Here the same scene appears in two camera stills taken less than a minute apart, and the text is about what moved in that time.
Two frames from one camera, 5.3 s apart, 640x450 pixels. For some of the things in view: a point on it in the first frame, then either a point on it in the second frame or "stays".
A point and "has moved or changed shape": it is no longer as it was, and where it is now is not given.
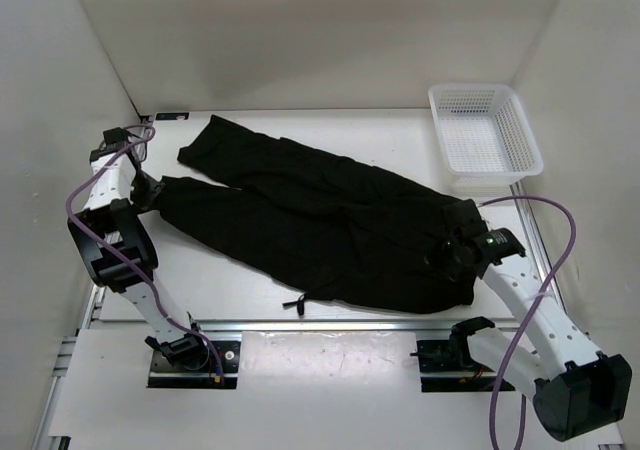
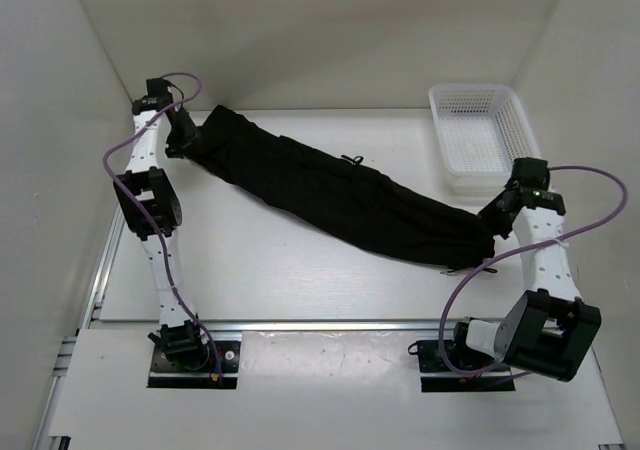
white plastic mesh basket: x=485 y=138 stays
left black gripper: x=147 y=200 -> x=191 y=133
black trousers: x=317 y=228 has moved or changed shape
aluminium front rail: x=340 y=325 stays
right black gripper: x=441 y=268 -> x=488 y=212
